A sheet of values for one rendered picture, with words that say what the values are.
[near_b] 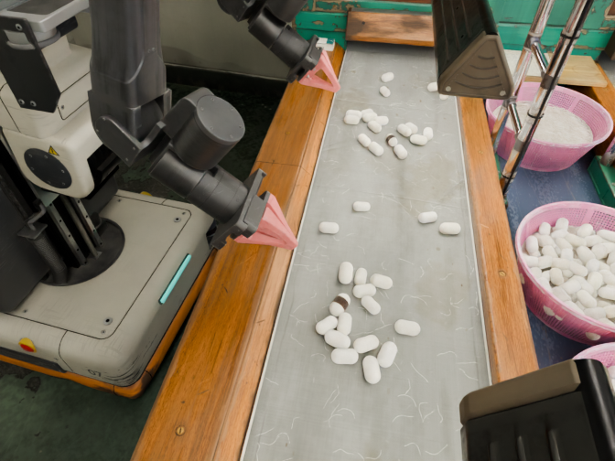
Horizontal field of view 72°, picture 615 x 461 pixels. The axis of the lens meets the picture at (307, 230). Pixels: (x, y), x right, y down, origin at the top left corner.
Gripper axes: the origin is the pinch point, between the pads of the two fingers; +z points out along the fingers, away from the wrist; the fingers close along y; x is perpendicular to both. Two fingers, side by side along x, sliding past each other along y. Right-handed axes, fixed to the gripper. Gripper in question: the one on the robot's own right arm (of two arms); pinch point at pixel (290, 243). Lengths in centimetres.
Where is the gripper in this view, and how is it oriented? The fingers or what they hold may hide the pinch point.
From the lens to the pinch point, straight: 57.4
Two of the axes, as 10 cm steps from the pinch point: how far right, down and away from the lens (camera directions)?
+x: -6.4, 4.3, 6.4
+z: 7.5, 5.4, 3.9
